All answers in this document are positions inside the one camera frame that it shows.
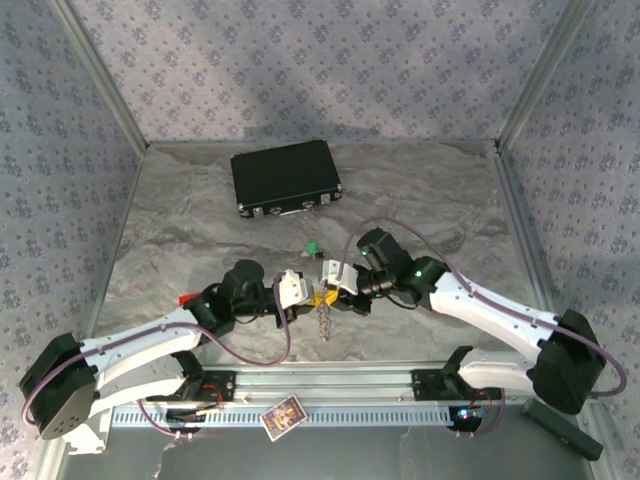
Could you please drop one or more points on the aluminium frame post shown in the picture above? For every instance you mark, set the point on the aluminium frame post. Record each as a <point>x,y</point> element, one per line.
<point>539,75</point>

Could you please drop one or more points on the dark green block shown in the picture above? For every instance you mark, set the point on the dark green block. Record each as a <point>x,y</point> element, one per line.
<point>560,430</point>

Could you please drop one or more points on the small red object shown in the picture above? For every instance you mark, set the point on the small red object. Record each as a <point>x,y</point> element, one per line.
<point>187,299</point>

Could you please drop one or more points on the aluminium table edge rail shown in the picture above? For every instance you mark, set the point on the aluminium table edge rail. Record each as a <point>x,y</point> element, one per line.
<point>117,250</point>
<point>531,250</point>

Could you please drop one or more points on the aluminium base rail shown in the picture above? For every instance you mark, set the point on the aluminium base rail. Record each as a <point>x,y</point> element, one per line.
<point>320,382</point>

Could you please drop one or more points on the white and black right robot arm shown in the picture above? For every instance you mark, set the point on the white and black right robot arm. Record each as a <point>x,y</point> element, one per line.
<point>490,305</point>

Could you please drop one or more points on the green capped key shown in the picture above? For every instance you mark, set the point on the green capped key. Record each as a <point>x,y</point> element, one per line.
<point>312,247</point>

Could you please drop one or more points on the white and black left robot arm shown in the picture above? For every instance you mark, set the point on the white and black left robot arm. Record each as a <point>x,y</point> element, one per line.
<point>140,337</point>

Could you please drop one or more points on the black hard case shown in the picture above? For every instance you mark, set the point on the black hard case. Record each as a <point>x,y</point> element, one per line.
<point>285,175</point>

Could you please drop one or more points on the colourful playing card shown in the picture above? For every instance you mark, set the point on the colourful playing card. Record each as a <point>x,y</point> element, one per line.
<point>284,417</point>

